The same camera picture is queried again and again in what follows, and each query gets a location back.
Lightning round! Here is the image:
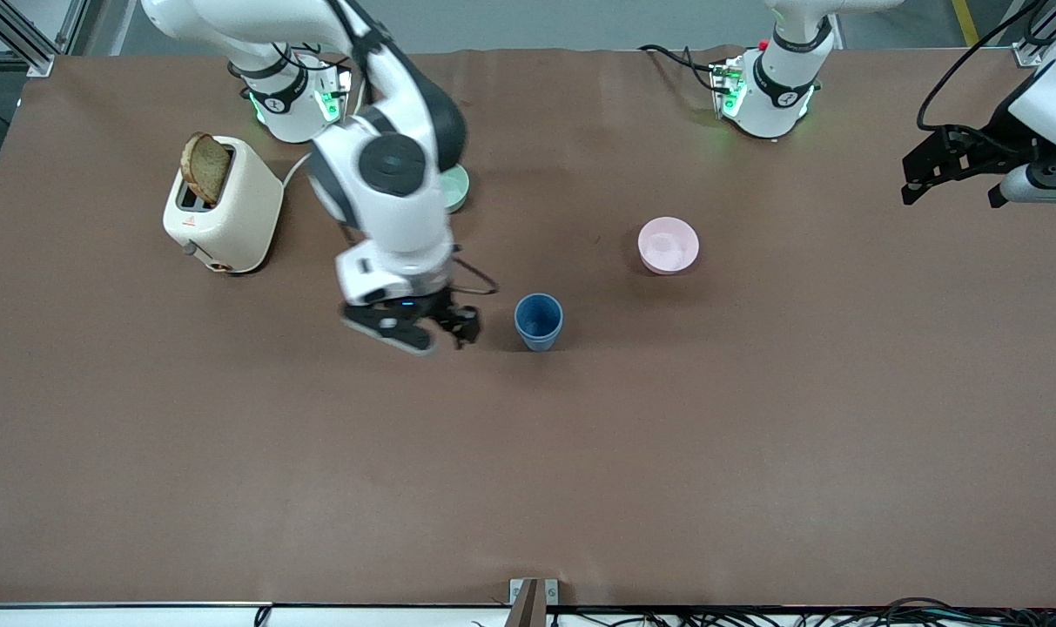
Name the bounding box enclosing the aluminium frame post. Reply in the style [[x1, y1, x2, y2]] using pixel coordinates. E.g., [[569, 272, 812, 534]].
[[1011, 0, 1056, 66], [0, 0, 89, 78]]

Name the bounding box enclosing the cream white toaster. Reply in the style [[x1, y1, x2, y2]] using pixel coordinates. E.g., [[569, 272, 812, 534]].
[[163, 135, 285, 275]]

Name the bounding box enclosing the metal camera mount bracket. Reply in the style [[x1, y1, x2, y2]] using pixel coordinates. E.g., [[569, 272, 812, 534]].
[[509, 578, 559, 627]]

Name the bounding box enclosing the pale pink bowl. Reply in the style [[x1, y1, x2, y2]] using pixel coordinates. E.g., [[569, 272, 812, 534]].
[[638, 217, 701, 275]]

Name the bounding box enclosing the brown table cover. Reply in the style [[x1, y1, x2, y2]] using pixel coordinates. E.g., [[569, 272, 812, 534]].
[[0, 45, 1056, 608]]

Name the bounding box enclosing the black arm base cable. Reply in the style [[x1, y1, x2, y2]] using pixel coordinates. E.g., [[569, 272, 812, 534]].
[[639, 44, 722, 92]]

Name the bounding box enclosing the brown bread slice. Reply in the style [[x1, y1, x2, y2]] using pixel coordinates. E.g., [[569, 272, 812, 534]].
[[180, 132, 232, 206]]

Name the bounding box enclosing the mint green bowl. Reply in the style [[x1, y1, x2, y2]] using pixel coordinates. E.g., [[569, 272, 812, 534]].
[[441, 164, 471, 215]]

